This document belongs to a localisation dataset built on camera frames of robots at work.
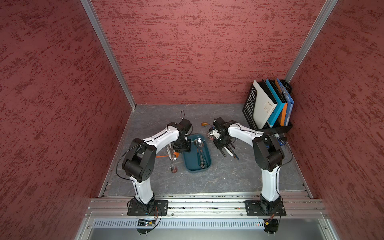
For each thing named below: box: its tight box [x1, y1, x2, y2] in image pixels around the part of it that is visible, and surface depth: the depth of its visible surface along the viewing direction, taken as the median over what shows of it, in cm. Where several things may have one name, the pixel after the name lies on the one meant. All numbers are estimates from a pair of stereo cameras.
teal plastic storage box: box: [183, 134, 212, 172], surface depth 93 cm
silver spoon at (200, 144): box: [194, 138, 205, 169], surface depth 96 cm
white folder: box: [252, 80, 278, 129], surface depth 90 cm
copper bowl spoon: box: [171, 165, 178, 174], surface depth 88 cm
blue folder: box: [276, 78, 295, 127], surface depth 89 cm
